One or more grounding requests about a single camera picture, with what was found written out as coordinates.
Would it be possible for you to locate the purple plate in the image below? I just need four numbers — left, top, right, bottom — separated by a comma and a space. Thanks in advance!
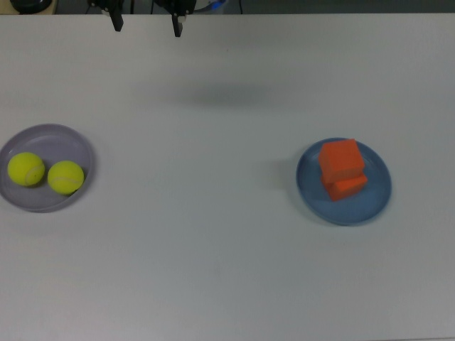
0, 123, 98, 215

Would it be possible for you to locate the orange cube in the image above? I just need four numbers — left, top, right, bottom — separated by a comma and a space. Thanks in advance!
317, 138, 366, 183
320, 172, 369, 203

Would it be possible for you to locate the yellow tennis ball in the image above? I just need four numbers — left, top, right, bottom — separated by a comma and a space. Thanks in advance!
7, 151, 46, 188
46, 160, 86, 196

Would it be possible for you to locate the black round object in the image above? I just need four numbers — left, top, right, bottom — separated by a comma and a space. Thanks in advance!
9, 0, 49, 13

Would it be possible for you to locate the blue plate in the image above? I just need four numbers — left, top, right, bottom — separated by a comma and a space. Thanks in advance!
295, 136, 393, 227

